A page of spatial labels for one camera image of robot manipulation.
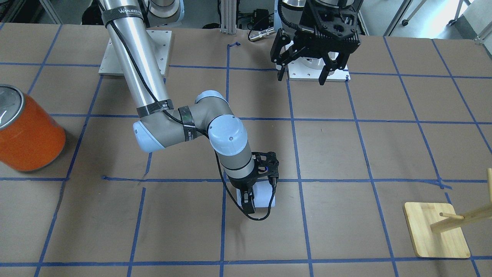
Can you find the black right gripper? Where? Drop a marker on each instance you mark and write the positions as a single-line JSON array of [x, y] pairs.
[[243, 185]]

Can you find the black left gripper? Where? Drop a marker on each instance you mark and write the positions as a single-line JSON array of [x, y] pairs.
[[298, 41]]

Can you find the light blue plastic cup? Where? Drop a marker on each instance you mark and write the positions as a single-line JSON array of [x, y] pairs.
[[263, 195]]

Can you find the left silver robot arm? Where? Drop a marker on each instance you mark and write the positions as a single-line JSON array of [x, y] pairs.
[[327, 31]]

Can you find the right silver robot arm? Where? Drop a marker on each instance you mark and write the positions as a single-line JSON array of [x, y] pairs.
[[160, 123]]

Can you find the wooden mug tree stand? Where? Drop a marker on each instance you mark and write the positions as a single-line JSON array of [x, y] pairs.
[[435, 229]]

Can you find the orange can with grey lid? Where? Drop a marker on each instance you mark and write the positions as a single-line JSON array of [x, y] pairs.
[[30, 138]]

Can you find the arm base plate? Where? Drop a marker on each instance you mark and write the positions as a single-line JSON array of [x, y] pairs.
[[309, 69], [160, 44]]

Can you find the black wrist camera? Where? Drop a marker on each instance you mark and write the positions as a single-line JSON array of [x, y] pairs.
[[247, 200]]

